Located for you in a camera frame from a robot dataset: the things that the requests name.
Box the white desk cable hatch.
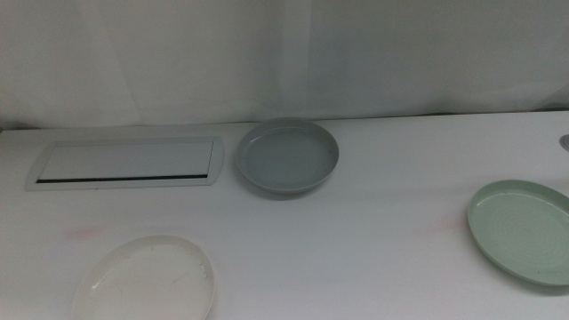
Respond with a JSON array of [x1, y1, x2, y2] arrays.
[[24, 136, 226, 192]]

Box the white shallow plastic bowl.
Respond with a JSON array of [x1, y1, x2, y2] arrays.
[[70, 234, 217, 320]]

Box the white backdrop curtain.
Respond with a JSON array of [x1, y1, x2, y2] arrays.
[[0, 0, 569, 131]]

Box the grey shallow plastic bowl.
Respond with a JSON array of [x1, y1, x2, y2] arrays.
[[235, 116, 341, 195]]

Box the green shallow plastic bowl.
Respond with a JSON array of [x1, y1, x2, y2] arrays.
[[466, 179, 569, 286]]

